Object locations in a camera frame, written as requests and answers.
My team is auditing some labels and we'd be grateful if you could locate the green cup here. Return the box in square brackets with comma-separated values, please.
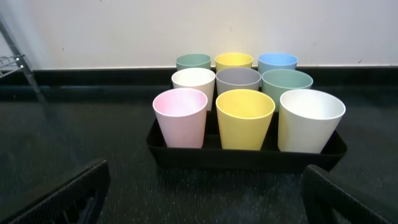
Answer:
[175, 53, 212, 72]
[261, 68, 314, 112]

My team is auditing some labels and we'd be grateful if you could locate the grey cup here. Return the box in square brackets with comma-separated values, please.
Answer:
[215, 67, 262, 96]

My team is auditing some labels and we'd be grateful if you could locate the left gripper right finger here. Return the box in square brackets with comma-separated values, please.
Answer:
[301, 164, 398, 224]

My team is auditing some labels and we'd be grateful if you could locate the black tray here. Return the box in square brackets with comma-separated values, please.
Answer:
[146, 79, 348, 174]

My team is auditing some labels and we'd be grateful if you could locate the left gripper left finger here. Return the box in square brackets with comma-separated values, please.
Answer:
[0, 159, 111, 224]

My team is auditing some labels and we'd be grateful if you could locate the white cup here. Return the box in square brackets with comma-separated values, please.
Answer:
[171, 67, 216, 112]
[277, 88, 346, 154]

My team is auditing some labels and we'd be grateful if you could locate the pink cup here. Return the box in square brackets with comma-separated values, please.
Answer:
[152, 87, 208, 149]

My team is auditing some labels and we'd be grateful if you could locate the blue cup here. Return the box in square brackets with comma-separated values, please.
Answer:
[257, 52, 299, 75]

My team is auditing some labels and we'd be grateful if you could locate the yellow cup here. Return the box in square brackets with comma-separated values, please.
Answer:
[215, 52, 254, 72]
[215, 89, 276, 151]

